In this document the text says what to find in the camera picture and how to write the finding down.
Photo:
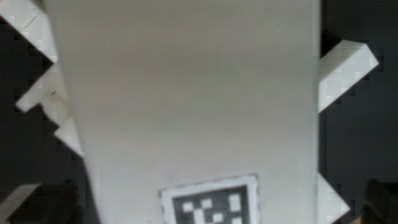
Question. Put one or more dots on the white cabinet top block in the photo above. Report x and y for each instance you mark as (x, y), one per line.
(189, 110)

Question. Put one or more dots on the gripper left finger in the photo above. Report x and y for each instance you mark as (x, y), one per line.
(44, 204)

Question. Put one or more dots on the white U-shaped fence frame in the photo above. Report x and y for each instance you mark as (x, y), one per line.
(347, 70)

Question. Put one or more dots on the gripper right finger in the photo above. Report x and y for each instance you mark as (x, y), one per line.
(381, 203)

